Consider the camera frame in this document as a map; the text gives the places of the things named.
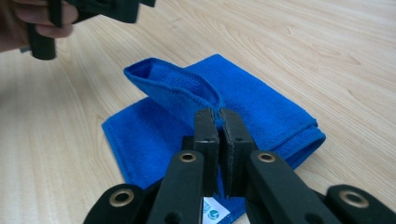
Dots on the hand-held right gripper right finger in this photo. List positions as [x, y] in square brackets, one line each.
[236, 140]

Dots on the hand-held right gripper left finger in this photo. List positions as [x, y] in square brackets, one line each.
[207, 146]

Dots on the blue towel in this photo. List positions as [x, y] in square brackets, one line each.
[249, 102]

